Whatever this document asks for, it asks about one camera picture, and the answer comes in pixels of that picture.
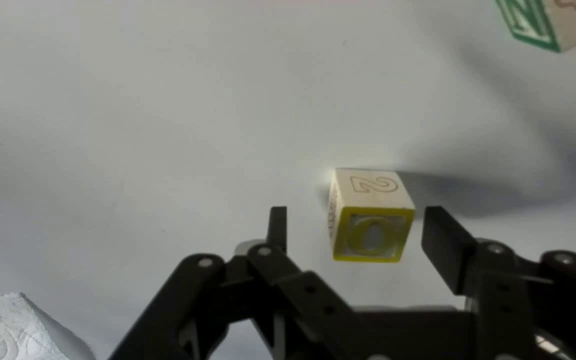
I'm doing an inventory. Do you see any green letter N wooden block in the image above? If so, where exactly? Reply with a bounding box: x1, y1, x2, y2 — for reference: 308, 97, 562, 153
494, 0, 576, 53

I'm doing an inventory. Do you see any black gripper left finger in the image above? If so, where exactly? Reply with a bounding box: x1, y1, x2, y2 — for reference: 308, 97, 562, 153
108, 206, 370, 360

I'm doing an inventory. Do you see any crumpled white paper towel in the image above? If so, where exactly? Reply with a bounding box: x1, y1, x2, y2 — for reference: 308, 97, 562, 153
0, 290, 98, 360

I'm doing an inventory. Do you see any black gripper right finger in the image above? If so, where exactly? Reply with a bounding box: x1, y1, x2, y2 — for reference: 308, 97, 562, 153
422, 203, 576, 360

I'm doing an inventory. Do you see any yellow letter O wooden block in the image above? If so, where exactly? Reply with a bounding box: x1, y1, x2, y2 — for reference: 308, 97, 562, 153
326, 165, 418, 263

